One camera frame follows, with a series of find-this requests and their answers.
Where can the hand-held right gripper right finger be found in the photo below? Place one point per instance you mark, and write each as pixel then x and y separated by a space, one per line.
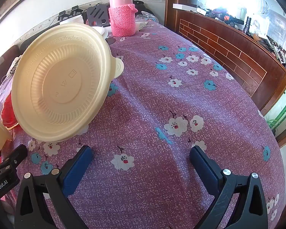
pixel 205 169

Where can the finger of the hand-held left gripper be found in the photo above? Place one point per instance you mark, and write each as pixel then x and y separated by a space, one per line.
pixel 16 157

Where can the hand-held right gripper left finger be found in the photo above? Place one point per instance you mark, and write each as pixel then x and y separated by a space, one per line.
pixel 77 169

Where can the red gold-rimmed plate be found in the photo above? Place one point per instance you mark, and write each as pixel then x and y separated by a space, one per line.
pixel 7 114

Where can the purple floral tablecloth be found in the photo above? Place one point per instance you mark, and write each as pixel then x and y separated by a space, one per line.
pixel 157 100

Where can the leopard print pouch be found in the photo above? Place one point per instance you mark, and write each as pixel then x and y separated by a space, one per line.
pixel 13 66

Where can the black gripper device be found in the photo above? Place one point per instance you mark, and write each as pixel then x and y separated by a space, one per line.
pixel 63 16
pixel 76 10

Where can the black flashlight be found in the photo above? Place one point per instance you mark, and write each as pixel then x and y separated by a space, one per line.
pixel 247 25

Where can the pink thermos with knit sleeve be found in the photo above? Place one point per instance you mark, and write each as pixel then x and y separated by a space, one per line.
pixel 122 21

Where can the black phone stand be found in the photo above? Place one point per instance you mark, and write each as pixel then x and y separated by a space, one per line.
pixel 97 13

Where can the clear plastic bag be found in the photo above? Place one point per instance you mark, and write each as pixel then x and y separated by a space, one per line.
pixel 144 23

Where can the white flat box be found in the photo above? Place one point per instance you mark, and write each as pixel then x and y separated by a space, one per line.
pixel 184 6

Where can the black sofa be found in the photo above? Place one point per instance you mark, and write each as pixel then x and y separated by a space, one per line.
pixel 143 6

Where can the green bamboo wall sticker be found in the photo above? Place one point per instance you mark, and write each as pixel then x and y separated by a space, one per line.
pixel 283 114

